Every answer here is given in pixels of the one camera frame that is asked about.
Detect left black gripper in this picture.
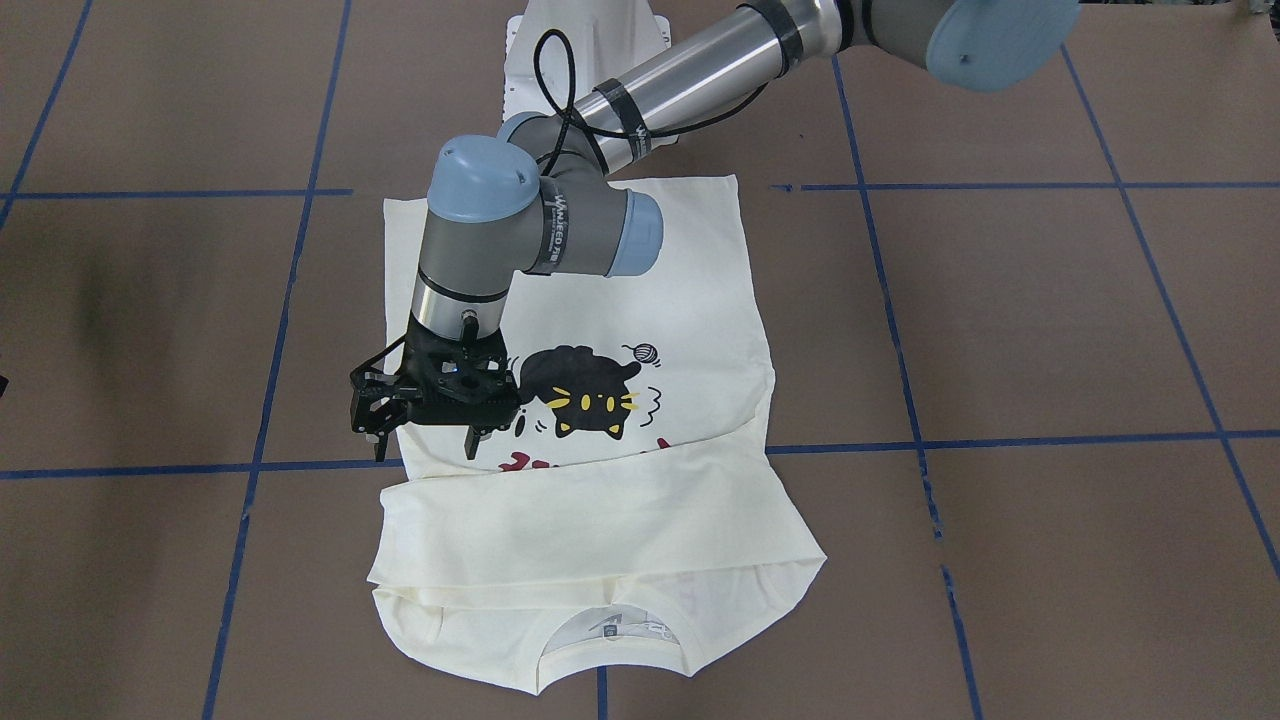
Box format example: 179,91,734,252
349,331,521,462

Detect cream long-sleeve cat shirt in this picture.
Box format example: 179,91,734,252
369,176,826,694

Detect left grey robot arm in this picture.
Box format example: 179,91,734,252
349,1,1080,461

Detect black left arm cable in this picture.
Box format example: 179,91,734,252
532,28,771,181

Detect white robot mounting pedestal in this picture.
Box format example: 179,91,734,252
500,0,682,149

